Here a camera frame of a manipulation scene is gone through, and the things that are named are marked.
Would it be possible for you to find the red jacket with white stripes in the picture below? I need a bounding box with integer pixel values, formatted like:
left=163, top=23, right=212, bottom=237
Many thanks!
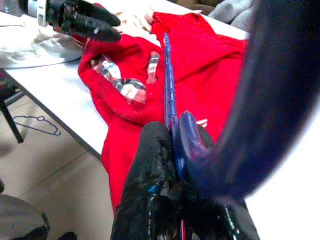
left=77, top=3, right=251, bottom=213

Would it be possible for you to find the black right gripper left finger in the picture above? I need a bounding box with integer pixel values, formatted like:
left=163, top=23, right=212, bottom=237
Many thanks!
left=111, top=122, right=181, bottom=240

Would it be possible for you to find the blue plastic clothes hanger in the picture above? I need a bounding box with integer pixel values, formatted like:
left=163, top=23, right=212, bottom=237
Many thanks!
left=13, top=115, right=62, bottom=137
left=162, top=0, right=320, bottom=203

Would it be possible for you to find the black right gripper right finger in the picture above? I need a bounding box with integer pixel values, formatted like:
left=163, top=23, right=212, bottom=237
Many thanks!
left=182, top=124, right=261, bottom=240

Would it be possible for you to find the black table leg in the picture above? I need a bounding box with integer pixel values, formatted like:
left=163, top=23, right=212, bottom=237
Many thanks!
left=0, top=69, right=25, bottom=145

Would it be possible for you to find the grey garment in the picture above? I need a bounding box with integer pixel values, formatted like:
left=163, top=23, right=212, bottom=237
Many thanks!
left=208, top=0, right=256, bottom=33

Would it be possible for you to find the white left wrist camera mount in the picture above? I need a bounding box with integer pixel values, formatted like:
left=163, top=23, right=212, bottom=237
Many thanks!
left=36, top=0, right=50, bottom=28

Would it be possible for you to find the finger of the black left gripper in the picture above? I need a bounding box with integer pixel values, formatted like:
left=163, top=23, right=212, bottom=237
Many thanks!
left=76, top=1, right=122, bottom=27
left=71, top=18, right=122, bottom=43

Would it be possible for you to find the grey robot leg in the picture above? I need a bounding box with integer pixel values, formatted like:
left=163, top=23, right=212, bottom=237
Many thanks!
left=0, top=194, right=78, bottom=240

